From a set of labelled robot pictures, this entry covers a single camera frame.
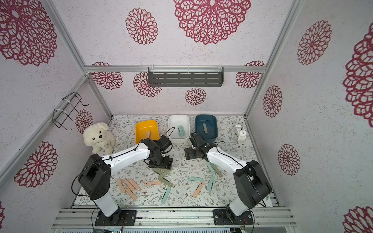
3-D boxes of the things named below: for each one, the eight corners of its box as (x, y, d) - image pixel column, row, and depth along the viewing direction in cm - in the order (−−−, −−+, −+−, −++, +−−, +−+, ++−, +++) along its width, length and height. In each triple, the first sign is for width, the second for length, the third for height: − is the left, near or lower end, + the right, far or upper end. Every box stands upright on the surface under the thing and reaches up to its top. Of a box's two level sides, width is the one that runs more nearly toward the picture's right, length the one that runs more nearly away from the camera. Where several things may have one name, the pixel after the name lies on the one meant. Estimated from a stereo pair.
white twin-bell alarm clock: (236, 145, 105) (241, 135, 95) (229, 134, 111) (234, 123, 101) (241, 143, 105) (247, 133, 96) (235, 133, 112) (240, 122, 102)
